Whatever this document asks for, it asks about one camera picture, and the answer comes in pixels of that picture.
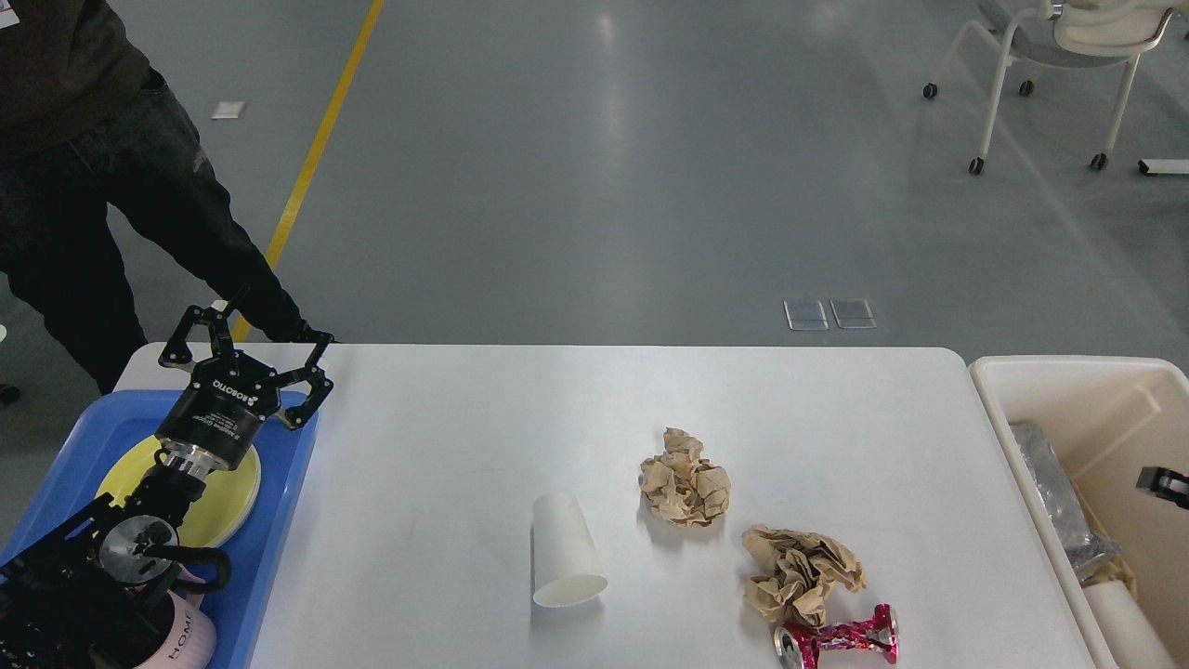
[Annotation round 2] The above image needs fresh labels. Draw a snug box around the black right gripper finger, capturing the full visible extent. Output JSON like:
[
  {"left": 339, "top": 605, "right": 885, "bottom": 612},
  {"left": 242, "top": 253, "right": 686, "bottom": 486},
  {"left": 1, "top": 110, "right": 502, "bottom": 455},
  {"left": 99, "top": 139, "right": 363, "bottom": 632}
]
[{"left": 1135, "top": 466, "right": 1189, "bottom": 509}]

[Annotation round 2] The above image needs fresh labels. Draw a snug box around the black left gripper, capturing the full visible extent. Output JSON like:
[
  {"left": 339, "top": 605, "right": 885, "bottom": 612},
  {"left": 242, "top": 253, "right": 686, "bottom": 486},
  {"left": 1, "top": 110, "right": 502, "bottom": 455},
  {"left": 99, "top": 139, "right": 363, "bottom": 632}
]
[{"left": 155, "top": 284, "right": 335, "bottom": 471}]

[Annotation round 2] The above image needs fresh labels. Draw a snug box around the aluminium foil tray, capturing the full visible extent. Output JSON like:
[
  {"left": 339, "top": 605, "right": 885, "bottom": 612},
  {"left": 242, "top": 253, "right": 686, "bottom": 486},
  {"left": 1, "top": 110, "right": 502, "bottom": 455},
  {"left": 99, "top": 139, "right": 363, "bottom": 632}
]
[{"left": 1011, "top": 423, "right": 1121, "bottom": 576}]

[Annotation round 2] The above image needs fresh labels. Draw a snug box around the yellow plate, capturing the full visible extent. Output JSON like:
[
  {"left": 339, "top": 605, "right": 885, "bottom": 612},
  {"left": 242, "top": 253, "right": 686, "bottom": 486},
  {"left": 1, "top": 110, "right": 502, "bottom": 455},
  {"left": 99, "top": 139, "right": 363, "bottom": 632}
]
[{"left": 95, "top": 436, "right": 262, "bottom": 547}]

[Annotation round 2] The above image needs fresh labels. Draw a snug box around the pink mug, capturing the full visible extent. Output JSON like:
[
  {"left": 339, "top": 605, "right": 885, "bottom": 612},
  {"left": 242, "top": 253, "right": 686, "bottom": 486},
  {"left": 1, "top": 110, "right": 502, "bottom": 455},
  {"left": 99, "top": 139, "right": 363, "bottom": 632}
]
[{"left": 136, "top": 594, "right": 218, "bottom": 668}]

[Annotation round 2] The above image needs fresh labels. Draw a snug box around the white paper cup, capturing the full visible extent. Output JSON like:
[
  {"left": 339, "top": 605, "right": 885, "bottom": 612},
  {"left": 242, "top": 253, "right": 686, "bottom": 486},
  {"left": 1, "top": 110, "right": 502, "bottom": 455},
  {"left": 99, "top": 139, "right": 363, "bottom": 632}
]
[
  {"left": 530, "top": 492, "right": 608, "bottom": 610},
  {"left": 1082, "top": 581, "right": 1178, "bottom": 668}
]

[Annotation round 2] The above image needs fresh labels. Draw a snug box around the brown paper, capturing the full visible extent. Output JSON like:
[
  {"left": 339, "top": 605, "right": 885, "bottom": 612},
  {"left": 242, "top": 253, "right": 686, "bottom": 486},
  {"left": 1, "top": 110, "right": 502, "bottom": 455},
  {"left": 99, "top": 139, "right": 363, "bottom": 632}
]
[{"left": 740, "top": 524, "right": 868, "bottom": 627}]

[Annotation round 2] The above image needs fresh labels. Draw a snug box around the crushed red can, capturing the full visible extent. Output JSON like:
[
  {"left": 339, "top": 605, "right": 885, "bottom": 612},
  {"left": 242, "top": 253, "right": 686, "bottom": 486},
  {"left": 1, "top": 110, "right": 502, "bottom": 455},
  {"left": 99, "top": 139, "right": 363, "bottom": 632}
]
[{"left": 772, "top": 604, "right": 899, "bottom": 668}]

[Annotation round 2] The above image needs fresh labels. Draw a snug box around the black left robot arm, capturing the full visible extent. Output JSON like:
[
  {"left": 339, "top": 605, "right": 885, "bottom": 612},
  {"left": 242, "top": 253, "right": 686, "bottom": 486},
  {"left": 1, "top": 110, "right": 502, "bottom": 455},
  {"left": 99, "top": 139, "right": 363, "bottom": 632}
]
[{"left": 4, "top": 302, "right": 333, "bottom": 668}]

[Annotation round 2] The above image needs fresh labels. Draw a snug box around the beige plastic bin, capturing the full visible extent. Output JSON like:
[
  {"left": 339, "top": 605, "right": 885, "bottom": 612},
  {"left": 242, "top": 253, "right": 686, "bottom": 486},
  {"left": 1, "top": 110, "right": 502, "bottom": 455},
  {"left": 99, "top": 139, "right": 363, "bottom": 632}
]
[{"left": 970, "top": 355, "right": 1188, "bottom": 668}]

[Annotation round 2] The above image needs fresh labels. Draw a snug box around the blue plastic tray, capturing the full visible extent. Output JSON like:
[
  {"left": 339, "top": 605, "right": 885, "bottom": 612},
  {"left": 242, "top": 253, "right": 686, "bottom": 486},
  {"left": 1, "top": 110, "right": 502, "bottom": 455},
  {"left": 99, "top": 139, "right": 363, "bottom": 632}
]
[{"left": 4, "top": 389, "right": 321, "bottom": 668}]

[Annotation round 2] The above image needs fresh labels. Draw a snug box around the person in dark clothes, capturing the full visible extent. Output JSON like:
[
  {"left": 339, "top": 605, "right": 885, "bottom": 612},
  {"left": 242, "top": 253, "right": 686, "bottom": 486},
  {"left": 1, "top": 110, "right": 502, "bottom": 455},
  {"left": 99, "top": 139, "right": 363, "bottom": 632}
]
[{"left": 1, "top": 1, "right": 328, "bottom": 395}]

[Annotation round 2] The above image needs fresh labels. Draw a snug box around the crumpled brown paper ball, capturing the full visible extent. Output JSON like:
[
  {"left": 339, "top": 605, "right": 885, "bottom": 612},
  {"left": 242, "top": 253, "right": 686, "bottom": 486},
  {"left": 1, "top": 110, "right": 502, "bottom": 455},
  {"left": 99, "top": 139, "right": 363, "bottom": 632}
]
[{"left": 638, "top": 427, "right": 732, "bottom": 528}]

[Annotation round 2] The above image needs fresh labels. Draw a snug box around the white wheeled chair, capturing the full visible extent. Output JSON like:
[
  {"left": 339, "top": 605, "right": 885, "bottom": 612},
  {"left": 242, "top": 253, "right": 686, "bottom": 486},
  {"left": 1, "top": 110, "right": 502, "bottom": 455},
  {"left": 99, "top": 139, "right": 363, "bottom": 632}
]
[{"left": 921, "top": 1, "right": 1185, "bottom": 175}]

